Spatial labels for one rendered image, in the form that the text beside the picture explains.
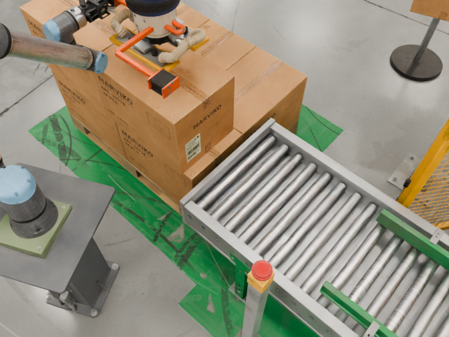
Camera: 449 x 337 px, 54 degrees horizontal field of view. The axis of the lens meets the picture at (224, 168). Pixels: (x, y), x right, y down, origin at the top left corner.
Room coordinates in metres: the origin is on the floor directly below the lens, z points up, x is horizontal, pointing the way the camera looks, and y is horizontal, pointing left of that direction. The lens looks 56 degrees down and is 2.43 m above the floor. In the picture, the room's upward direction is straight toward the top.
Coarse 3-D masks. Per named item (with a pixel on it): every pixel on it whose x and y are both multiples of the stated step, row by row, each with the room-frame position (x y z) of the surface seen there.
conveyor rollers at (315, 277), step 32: (288, 160) 1.34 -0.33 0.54; (288, 192) 1.14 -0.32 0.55; (224, 224) 0.97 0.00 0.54; (256, 224) 0.96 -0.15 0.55; (288, 224) 0.97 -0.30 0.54; (352, 224) 0.97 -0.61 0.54; (352, 256) 0.81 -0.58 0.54; (384, 256) 0.80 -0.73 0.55; (416, 256) 0.81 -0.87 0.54; (384, 288) 0.66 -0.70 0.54; (416, 288) 0.66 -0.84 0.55; (448, 288) 0.66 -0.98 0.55; (416, 320) 0.52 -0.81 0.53; (448, 320) 0.52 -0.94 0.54
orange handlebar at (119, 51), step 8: (120, 0) 1.68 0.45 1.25; (176, 24) 1.52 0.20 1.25; (144, 32) 1.47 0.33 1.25; (176, 32) 1.47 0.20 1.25; (128, 40) 1.42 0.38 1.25; (136, 40) 1.42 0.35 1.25; (120, 48) 1.37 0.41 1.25; (128, 48) 1.39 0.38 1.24; (120, 56) 1.33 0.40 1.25; (128, 64) 1.30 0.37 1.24; (136, 64) 1.28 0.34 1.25; (144, 72) 1.24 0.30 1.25; (152, 72) 1.24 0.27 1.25
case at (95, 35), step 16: (48, 0) 2.11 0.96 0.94; (64, 0) 2.11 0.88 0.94; (32, 16) 1.98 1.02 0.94; (48, 16) 1.98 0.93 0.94; (112, 16) 1.98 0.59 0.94; (32, 32) 2.03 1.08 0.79; (80, 32) 1.85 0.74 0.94; (96, 32) 1.85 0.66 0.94; (112, 32) 1.85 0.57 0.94; (96, 48) 1.73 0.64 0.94; (48, 64) 2.01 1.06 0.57; (80, 80) 1.77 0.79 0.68; (96, 96) 1.68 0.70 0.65
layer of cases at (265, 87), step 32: (224, 32) 2.35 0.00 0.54; (224, 64) 2.05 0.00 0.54; (256, 64) 2.05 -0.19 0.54; (64, 96) 1.98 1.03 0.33; (256, 96) 1.79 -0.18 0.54; (288, 96) 1.81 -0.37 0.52; (96, 128) 1.79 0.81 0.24; (256, 128) 1.60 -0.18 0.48; (288, 128) 1.87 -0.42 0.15; (128, 160) 1.60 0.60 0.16; (160, 160) 1.37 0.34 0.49
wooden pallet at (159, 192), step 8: (72, 120) 2.00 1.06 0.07; (80, 128) 1.95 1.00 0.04; (88, 128) 1.87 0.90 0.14; (296, 128) 1.95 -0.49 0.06; (88, 136) 1.90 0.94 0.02; (96, 136) 1.81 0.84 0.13; (104, 144) 1.83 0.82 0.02; (112, 152) 1.76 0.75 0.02; (120, 160) 1.70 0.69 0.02; (128, 168) 1.62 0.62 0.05; (136, 168) 1.55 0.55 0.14; (136, 176) 1.57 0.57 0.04; (144, 176) 1.50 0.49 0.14; (144, 184) 1.52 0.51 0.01; (152, 184) 1.51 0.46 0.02; (160, 192) 1.45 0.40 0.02; (168, 200) 1.40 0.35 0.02; (176, 208) 1.34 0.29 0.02
